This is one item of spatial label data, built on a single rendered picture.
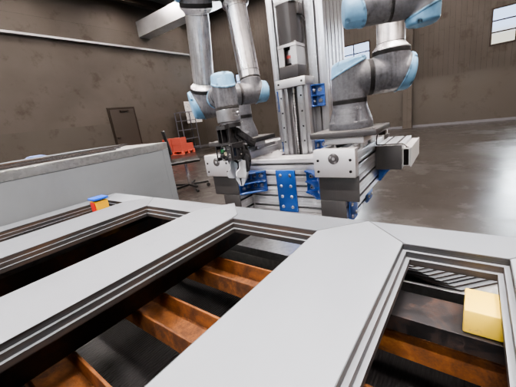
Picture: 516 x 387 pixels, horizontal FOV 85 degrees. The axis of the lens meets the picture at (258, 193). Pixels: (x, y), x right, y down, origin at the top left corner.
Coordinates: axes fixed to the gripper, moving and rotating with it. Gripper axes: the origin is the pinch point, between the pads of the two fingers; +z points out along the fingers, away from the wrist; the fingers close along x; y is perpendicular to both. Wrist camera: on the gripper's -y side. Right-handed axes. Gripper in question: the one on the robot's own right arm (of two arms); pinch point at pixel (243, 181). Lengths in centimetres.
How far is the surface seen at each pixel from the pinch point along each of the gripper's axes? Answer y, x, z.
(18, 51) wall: -322, -1006, -334
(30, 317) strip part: 65, 1, 8
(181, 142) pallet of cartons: -751, -868, 2
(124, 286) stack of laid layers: 51, 6, 9
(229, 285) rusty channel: 27.2, 10.9, 21.8
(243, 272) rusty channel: 19.7, 10.3, 22.2
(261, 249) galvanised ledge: 2.7, 5.4, 23.5
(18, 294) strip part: 63, -11, 7
